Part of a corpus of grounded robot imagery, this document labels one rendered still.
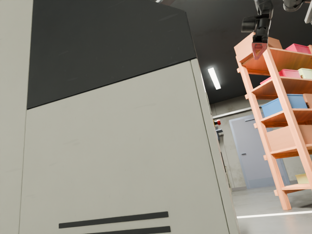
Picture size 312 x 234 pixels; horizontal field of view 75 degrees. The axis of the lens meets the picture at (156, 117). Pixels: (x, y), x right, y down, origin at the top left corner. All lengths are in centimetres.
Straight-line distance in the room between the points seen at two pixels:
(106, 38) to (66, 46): 16
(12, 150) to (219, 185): 64
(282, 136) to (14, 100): 269
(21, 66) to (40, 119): 25
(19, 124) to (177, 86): 54
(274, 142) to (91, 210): 261
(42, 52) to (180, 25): 51
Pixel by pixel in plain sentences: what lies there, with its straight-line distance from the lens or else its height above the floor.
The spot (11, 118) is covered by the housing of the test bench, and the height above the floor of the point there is 78.
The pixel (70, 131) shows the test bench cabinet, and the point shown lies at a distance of 66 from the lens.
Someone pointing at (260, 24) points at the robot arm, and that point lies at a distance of 119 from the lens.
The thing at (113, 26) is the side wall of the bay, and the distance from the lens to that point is 74.
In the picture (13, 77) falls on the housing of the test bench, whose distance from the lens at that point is 93.
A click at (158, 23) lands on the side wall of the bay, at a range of 67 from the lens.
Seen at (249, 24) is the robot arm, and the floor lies 117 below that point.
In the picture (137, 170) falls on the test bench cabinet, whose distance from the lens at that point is 53.
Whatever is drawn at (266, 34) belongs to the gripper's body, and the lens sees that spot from 117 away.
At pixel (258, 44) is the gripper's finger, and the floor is 105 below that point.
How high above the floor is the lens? 49
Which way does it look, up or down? 18 degrees up
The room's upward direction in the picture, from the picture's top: 9 degrees counter-clockwise
